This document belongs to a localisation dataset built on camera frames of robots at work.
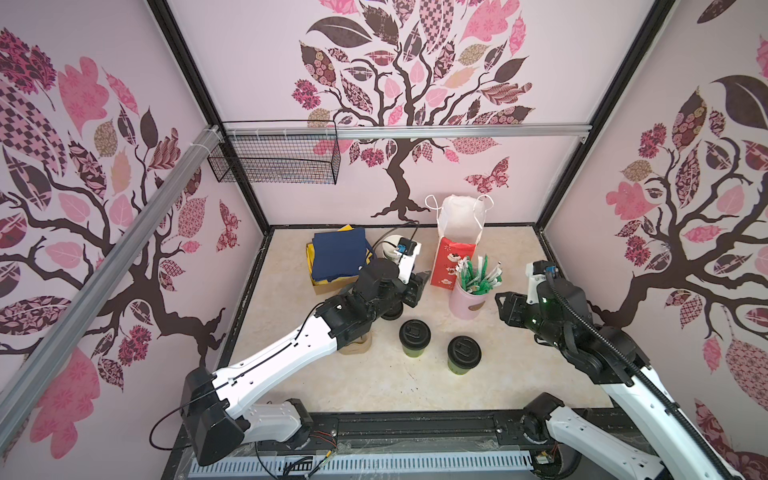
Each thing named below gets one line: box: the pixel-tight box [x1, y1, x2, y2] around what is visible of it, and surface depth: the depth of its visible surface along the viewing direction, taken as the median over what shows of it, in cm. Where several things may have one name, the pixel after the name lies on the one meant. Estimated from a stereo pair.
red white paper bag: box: [425, 194, 494, 291], surface depth 93 cm
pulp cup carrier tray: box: [338, 329, 373, 355], surface depth 83 cm
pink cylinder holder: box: [448, 278, 489, 320], surface depth 90 cm
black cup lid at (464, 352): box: [447, 335, 482, 369], surface depth 77 cm
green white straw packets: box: [455, 254, 503, 295], surface depth 85 cm
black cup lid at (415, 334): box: [399, 319, 432, 350], surface depth 81 cm
